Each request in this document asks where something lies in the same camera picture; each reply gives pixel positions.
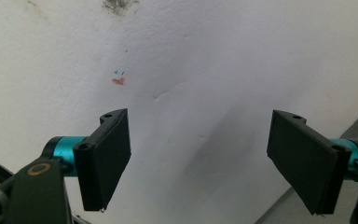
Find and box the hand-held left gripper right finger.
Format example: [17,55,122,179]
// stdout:
[266,109,358,217]

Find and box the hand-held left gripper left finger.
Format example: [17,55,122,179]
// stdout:
[42,107,132,213]

